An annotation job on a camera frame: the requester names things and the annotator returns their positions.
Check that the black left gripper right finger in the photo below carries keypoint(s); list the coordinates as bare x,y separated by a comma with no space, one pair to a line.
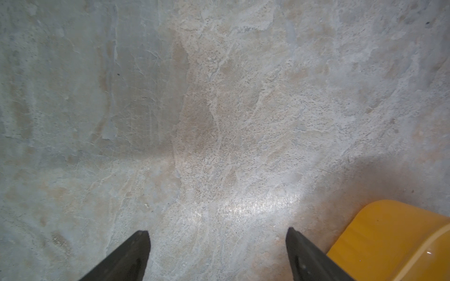
308,262

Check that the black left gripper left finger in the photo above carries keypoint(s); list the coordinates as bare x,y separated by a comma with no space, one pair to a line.
126,263

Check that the yellow plastic storage tray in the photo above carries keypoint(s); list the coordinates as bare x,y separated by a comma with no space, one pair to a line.
392,241

